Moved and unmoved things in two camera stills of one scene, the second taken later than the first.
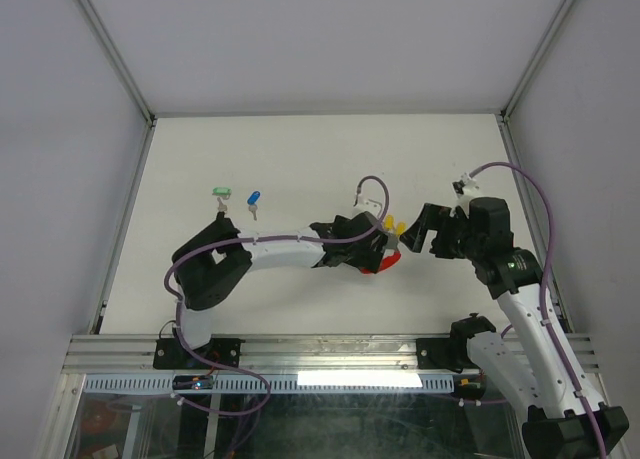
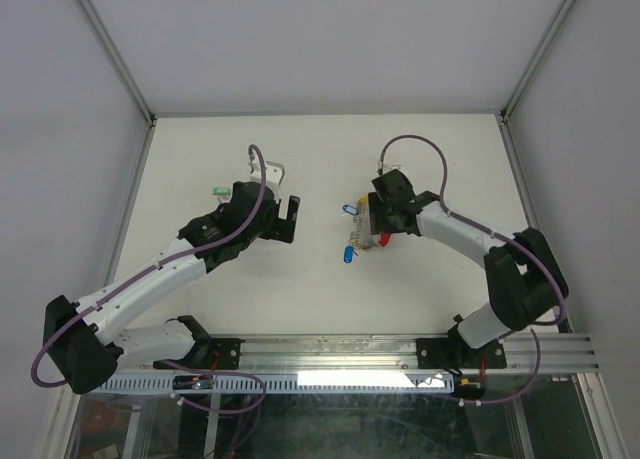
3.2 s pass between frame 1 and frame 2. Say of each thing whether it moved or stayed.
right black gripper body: moved
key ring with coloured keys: moved
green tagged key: stayed
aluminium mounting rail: stayed
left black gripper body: moved
